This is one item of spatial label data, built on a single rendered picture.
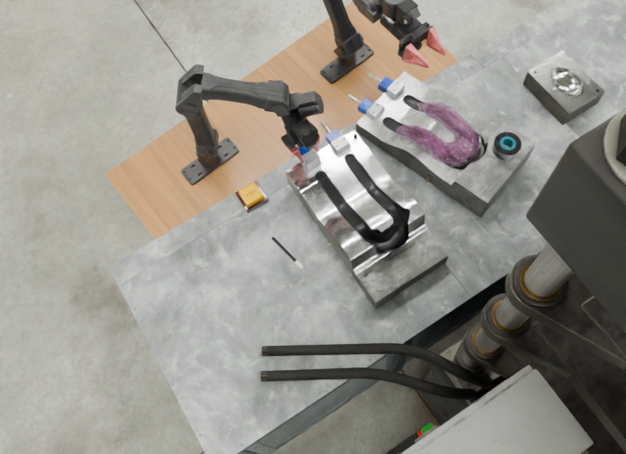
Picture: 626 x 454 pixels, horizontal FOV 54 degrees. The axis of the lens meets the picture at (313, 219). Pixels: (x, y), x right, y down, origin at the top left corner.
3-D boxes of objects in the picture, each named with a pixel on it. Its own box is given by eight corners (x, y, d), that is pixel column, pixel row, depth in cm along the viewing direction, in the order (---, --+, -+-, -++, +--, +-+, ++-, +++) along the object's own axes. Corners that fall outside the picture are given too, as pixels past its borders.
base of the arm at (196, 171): (236, 139, 201) (223, 125, 203) (185, 175, 197) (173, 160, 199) (240, 151, 208) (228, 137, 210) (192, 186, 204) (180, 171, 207)
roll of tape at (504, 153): (507, 132, 191) (509, 127, 188) (524, 151, 188) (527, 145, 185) (486, 146, 190) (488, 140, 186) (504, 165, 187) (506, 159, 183)
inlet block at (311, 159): (286, 142, 198) (284, 133, 193) (299, 133, 199) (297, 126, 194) (307, 172, 194) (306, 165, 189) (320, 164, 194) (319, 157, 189)
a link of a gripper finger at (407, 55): (442, 48, 166) (419, 28, 169) (423, 63, 165) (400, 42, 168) (440, 64, 173) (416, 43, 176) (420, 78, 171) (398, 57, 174)
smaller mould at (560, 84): (523, 84, 210) (527, 71, 204) (557, 62, 212) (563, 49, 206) (562, 125, 203) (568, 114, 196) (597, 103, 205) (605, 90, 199)
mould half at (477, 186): (356, 131, 208) (356, 114, 197) (403, 80, 214) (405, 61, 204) (481, 217, 192) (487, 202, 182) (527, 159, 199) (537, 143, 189)
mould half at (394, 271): (288, 183, 202) (283, 163, 189) (354, 144, 206) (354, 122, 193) (374, 308, 184) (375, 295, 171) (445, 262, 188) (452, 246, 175)
